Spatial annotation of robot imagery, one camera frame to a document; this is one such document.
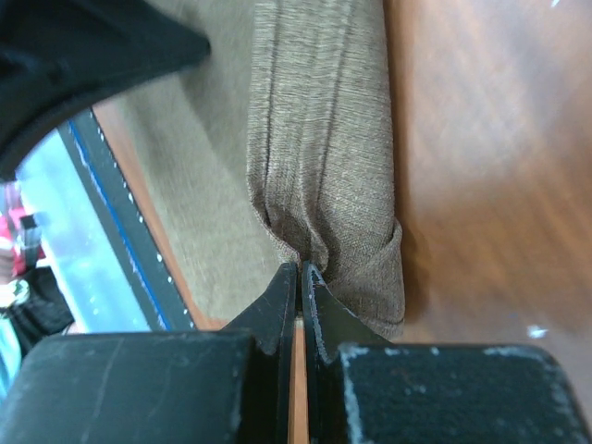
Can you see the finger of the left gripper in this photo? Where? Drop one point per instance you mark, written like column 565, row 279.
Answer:
column 60, row 57

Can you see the brown cloth napkin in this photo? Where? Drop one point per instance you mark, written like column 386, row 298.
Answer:
column 277, row 148

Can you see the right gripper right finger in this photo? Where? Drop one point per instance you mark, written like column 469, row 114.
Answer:
column 362, row 388

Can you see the person in red shirt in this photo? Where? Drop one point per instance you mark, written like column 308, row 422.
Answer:
column 32, row 305

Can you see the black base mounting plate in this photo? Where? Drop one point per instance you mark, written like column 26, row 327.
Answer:
column 141, row 293

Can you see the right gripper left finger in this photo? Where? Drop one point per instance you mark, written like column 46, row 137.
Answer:
column 225, row 386

